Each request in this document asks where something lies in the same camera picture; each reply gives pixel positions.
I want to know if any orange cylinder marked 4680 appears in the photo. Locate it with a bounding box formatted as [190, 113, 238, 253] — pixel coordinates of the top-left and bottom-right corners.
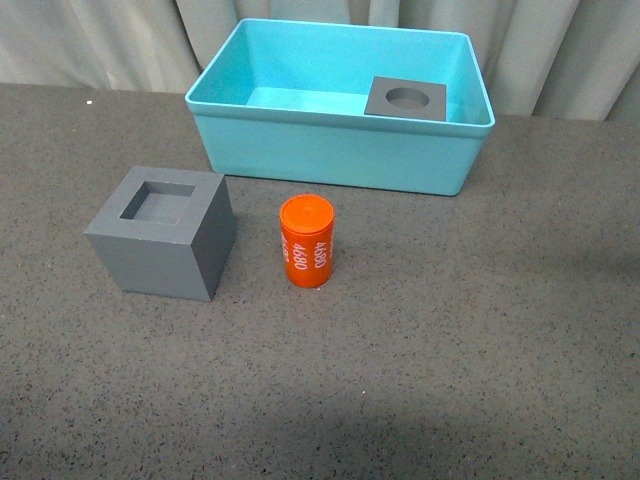
[279, 194, 335, 288]

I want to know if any gray block with square hole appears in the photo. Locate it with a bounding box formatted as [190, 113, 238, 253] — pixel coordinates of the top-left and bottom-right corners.
[85, 166, 236, 301]

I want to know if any gray block with round hole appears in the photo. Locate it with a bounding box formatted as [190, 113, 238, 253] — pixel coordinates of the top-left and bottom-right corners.
[364, 76, 447, 122]

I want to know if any light blue plastic box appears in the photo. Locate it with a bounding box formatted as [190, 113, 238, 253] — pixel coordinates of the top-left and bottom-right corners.
[185, 18, 495, 196]

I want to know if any white pleated curtain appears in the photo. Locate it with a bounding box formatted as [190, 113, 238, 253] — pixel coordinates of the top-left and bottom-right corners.
[0, 0, 640, 123]

